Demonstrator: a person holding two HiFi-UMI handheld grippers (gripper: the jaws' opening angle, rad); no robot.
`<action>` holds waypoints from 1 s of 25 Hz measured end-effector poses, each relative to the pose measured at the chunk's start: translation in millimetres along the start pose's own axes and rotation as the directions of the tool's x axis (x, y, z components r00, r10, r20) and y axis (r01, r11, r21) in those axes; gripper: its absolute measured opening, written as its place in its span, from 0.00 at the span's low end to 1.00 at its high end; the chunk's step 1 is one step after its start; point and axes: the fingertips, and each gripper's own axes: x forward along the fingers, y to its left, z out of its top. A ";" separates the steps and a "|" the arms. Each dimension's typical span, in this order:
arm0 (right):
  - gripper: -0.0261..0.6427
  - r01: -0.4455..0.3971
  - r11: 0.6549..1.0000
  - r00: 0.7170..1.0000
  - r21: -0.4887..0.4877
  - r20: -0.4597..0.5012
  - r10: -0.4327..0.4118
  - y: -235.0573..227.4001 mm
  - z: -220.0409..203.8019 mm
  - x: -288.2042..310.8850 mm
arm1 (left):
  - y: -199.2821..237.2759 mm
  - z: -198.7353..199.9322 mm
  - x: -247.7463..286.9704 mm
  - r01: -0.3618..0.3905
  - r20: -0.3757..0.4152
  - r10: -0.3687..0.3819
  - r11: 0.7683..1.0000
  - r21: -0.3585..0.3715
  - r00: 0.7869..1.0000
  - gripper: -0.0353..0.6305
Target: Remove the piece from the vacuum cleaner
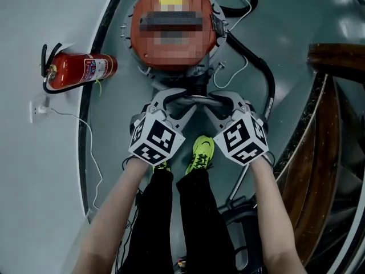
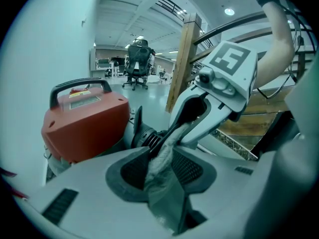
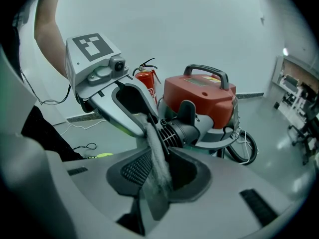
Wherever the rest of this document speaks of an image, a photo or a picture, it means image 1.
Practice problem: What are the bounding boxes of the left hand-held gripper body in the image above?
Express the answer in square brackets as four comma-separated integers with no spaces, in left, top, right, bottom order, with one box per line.
[128,101,186,166]

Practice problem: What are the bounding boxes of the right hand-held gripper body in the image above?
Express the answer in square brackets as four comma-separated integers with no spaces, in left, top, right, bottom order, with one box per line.
[213,101,269,167]

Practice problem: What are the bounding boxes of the person's right forearm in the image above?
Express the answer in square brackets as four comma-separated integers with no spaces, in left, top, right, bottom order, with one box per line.
[249,155,307,274]

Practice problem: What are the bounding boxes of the person's left forearm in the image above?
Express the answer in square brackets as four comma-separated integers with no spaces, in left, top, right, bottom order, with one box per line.
[72,157,152,274]

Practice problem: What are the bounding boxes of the person's left green shoe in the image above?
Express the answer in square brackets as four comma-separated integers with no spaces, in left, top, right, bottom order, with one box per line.
[152,160,172,173]

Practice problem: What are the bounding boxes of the person's green shoe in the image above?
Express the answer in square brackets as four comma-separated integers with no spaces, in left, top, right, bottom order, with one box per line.
[152,160,172,173]
[185,135,215,176]

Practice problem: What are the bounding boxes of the person's right green shoe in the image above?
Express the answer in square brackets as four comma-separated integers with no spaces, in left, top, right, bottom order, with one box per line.
[185,135,215,176]

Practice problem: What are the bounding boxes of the red vacuum cleaner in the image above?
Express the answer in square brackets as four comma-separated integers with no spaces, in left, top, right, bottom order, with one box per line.
[119,0,229,96]

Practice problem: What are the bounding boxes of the person's left leg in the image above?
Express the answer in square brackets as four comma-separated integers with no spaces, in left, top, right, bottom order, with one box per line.
[119,170,175,274]

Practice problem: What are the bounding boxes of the person's leg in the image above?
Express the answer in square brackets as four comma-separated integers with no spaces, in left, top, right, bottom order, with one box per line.
[119,170,175,274]
[176,170,237,274]

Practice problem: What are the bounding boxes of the black vacuum floor nozzle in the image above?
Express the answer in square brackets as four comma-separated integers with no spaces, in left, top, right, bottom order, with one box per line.
[216,195,274,271]

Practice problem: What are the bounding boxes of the person's right leg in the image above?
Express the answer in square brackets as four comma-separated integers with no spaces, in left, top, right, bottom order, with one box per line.
[176,170,237,274]

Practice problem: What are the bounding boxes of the red fire extinguisher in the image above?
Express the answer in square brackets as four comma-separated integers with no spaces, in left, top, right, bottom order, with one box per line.
[39,42,118,94]

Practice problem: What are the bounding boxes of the wooden stair railing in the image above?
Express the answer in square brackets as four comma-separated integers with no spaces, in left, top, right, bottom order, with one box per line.
[273,43,365,274]

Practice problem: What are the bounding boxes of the dark wooden stairs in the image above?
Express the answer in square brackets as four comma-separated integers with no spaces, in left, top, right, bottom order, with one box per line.
[296,75,365,268]

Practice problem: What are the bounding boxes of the black vacuum hose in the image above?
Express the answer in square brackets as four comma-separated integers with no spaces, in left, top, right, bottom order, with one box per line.
[129,0,276,102]

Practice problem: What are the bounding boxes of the thin white power cable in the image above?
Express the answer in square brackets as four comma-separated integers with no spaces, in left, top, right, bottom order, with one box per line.
[47,107,103,213]

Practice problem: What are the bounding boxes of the thin black cable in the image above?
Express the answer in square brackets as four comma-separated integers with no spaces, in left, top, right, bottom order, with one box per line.
[113,188,143,274]

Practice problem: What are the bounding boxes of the white wall socket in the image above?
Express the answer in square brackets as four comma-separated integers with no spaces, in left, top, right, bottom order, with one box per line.
[28,100,51,124]

